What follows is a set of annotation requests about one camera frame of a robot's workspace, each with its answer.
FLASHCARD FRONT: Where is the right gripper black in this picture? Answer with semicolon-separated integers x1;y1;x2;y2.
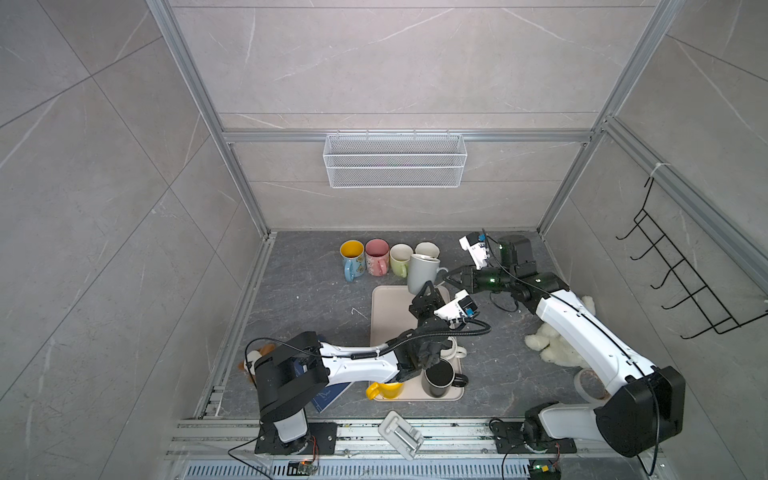
443;264;514;296

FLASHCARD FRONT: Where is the grey mug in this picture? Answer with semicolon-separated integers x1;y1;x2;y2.
407;253;447;295

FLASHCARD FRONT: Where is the light green mug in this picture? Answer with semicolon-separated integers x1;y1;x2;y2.
389;243;414;278

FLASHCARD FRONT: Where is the white mug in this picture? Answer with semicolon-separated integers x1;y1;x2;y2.
440;337;467;361

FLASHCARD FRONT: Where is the dark green mug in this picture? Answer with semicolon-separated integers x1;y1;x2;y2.
414;241;441;258

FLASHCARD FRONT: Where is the pink cartoon mug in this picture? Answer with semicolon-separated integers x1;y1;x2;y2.
365;239;390;277

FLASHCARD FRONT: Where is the blue mug yellow inside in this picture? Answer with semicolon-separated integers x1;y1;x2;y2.
339;240;366;282

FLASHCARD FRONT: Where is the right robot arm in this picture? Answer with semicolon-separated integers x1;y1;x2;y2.
445;232;686;458

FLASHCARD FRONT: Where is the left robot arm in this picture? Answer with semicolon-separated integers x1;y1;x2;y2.
243;281;491;453

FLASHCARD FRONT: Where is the black mug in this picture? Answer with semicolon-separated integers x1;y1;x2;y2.
422;359;469;398

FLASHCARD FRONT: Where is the beige serving tray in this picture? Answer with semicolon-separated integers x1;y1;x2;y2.
370;285;465;402

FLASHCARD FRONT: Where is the white plush toy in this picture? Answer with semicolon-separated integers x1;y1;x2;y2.
524;322;589;369

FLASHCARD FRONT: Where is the blue hardcover book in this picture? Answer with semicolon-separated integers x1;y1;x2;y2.
311;382;351;413

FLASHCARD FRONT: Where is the clear tape roll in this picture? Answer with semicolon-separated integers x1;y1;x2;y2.
574;369;611;405

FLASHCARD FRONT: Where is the small brown white object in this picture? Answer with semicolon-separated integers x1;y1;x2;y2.
238;343;276;375

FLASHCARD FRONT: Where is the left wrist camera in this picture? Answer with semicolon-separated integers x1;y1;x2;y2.
434;290;478;329

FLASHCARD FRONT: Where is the white plastic bracket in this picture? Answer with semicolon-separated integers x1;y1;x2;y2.
378;411;425;460

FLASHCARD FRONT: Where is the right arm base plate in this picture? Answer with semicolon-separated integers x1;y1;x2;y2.
488;418;577;454

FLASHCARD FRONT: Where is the white wire mesh basket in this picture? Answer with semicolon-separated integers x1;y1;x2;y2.
323;133;468;189

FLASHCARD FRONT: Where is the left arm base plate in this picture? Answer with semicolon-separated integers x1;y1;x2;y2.
254;422;338;455

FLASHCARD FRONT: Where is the black wire hook rack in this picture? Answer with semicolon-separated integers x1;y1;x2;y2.
615;178;767;340

